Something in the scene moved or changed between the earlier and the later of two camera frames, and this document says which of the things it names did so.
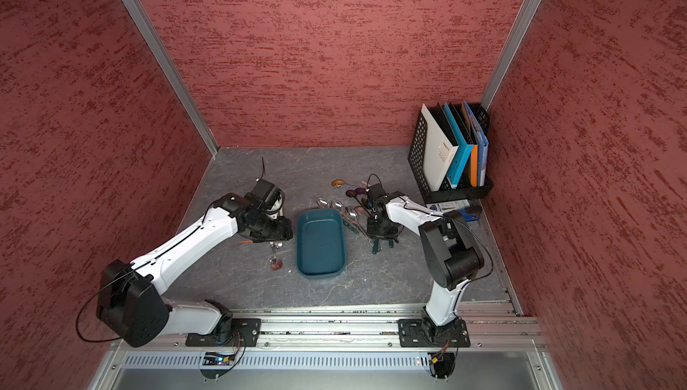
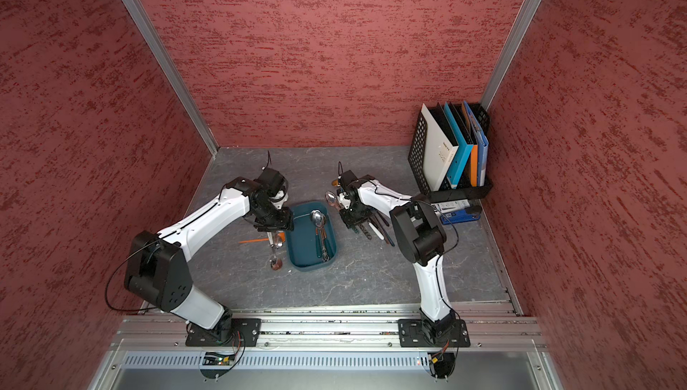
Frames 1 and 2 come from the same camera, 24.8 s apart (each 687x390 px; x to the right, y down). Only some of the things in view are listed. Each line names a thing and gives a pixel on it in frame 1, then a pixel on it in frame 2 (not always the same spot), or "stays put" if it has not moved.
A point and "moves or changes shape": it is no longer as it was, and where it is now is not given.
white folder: (439, 149) stays put
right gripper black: (371, 230) → (351, 222)
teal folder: (463, 150) stays put
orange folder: (473, 149) stays put
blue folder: (482, 147) stays put
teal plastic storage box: (321, 243) moves or changes shape
